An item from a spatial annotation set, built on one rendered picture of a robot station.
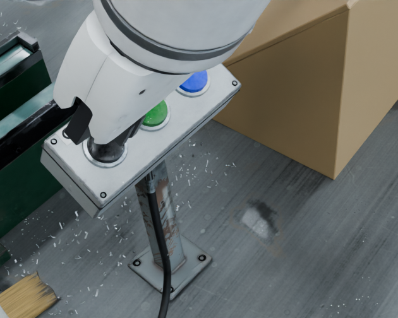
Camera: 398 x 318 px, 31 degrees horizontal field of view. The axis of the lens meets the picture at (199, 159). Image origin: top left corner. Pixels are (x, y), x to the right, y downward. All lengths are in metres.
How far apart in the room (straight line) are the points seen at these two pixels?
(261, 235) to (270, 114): 0.15
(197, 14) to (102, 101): 0.11
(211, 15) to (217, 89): 0.32
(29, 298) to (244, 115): 0.34
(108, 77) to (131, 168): 0.21
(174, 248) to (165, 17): 0.49
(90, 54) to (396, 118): 0.63
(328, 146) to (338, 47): 0.15
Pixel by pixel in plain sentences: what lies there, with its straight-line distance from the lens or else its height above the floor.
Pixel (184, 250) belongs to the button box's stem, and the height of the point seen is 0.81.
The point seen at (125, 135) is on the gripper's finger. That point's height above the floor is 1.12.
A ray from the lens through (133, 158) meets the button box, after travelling 0.58.
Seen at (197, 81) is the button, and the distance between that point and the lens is 0.61.
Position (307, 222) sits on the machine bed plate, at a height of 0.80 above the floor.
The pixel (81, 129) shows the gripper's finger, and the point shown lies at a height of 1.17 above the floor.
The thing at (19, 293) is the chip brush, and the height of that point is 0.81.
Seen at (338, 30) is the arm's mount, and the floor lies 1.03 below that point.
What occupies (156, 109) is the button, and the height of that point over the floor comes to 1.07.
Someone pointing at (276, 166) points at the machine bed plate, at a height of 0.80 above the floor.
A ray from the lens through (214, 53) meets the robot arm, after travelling 0.35.
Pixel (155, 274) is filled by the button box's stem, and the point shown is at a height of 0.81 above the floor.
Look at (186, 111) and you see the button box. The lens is 0.61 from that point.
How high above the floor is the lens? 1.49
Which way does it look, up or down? 50 degrees down
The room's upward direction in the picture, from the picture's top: 8 degrees counter-clockwise
